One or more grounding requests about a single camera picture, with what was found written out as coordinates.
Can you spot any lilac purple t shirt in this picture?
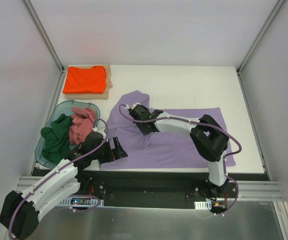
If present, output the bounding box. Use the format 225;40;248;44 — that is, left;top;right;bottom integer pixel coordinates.
100;91;237;171

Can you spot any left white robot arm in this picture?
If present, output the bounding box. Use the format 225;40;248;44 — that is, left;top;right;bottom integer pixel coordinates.
0;131;128;240

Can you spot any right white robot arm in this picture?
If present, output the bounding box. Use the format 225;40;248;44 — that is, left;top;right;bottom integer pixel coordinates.
126;103;229;201

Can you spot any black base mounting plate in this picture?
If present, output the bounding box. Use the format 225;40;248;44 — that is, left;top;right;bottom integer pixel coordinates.
31;168;271;208

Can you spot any folded beige t shirt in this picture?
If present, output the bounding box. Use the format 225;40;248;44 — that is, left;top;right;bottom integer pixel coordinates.
63;65;113;100

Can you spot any pink red t shirt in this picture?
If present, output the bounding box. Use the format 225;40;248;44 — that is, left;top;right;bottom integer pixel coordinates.
68;107;96;146

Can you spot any dark green t shirt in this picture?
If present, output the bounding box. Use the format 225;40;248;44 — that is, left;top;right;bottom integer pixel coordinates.
40;113;72;165

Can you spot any folded orange t shirt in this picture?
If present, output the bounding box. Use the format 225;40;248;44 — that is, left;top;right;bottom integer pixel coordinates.
62;65;108;95

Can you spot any translucent blue plastic basket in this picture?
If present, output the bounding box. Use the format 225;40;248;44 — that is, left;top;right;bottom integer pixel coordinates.
35;100;101;169

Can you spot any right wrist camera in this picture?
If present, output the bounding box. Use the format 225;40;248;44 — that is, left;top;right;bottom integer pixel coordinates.
125;102;141;111

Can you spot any left white cable duct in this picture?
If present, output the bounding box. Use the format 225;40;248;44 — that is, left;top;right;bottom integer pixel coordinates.
57;196;104;208

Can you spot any white cable duct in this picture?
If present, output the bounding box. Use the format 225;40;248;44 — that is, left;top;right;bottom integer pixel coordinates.
194;201;212;211
57;196;104;208

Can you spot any right white cable duct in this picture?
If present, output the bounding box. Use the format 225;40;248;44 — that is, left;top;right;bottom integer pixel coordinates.
194;201;212;211

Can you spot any left aluminium corner post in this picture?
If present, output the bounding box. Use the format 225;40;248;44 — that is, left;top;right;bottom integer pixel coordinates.
22;0;65;73

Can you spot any aluminium corner post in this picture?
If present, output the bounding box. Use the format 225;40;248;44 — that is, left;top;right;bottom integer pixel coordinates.
22;0;65;73
236;0;287;76

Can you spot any right aluminium corner post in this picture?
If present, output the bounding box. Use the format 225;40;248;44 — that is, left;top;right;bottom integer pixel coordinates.
236;0;287;76

